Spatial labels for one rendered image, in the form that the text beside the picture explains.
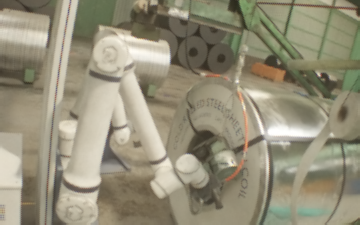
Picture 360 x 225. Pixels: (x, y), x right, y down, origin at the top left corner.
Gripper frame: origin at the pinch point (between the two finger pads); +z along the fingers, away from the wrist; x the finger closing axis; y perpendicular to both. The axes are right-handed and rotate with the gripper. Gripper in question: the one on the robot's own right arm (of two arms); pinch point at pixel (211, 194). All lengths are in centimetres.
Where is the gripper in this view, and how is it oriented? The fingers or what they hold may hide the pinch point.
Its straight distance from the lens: 147.1
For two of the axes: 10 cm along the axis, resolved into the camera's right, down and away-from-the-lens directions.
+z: 3.8, 6.0, 7.0
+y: -2.3, -6.7, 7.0
